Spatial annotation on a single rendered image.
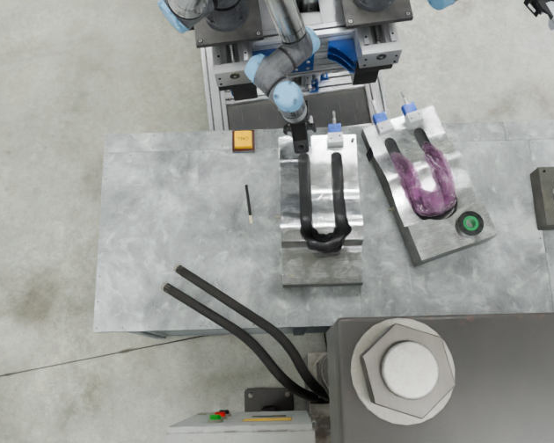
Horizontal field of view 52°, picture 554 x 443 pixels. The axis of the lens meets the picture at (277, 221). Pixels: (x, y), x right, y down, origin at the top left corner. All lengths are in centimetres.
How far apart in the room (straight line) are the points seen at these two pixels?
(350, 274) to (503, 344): 118
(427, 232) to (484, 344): 118
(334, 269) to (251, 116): 112
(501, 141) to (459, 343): 152
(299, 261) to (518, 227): 75
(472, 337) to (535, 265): 138
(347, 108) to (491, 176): 91
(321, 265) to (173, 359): 111
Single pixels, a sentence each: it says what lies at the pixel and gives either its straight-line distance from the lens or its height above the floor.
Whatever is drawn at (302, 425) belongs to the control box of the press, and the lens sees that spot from 119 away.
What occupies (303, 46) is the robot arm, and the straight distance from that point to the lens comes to 162.
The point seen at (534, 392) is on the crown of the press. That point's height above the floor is 200.
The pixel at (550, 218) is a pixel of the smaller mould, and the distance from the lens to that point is 203.
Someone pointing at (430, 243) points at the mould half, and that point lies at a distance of 184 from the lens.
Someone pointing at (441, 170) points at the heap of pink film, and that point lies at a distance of 192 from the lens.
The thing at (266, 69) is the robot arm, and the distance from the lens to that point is 159.
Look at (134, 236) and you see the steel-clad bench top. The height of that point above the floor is 80.
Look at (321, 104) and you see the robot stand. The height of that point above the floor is 21.
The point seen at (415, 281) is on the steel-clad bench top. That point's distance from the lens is 192.
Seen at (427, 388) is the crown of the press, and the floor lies 205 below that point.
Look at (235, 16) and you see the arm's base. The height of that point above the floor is 109.
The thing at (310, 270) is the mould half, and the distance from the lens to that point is 182.
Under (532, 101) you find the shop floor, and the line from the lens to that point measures 322.
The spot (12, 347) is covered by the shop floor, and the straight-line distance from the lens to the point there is 296.
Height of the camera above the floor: 265
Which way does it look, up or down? 75 degrees down
